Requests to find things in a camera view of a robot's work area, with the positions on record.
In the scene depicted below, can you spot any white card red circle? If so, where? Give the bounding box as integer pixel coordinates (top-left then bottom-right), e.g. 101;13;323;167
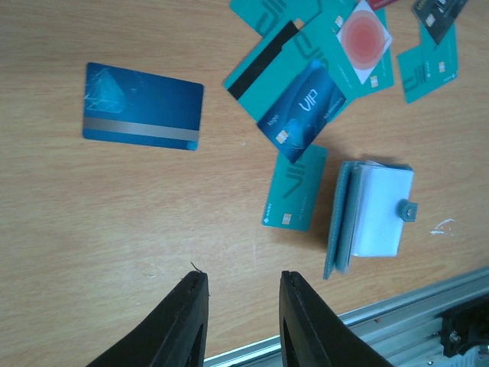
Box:
336;1;392;85

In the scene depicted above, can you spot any black VIP card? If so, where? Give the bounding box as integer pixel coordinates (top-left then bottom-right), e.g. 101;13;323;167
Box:
413;0;468;44

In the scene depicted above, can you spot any teal card under circle card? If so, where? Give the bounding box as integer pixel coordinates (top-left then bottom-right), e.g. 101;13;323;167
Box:
301;0;395;123

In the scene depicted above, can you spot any red card right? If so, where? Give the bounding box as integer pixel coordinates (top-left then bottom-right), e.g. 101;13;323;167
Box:
368;0;397;11

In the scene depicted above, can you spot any teal card right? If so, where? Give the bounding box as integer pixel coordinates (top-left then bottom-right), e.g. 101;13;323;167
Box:
397;24;458;103

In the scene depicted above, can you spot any teal card under pile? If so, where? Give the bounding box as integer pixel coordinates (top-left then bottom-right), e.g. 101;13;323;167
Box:
224;21;315;123

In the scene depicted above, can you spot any teal leather card holder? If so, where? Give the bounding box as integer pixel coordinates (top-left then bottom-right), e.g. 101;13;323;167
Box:
323;161;418;279

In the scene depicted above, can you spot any teal card top of pile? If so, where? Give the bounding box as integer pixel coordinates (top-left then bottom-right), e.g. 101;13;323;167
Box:
229;0;324;37

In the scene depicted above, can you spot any blue card near centre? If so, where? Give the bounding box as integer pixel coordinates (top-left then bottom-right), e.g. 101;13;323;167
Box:
257;60;347;164

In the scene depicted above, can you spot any dark blue card left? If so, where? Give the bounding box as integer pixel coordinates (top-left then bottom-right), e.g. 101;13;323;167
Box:
82;62;204;151

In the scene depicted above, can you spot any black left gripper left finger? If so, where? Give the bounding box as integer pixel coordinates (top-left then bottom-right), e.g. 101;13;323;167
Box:
89;271;209;366

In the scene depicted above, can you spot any teal card with signature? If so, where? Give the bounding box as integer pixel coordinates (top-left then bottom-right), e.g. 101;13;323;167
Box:
262;145;328;232

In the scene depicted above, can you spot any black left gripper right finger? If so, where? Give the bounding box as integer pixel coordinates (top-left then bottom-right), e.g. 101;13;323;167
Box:
279;271;390;367

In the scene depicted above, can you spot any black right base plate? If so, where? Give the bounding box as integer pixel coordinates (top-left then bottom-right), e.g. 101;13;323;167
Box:
440;294;488;358

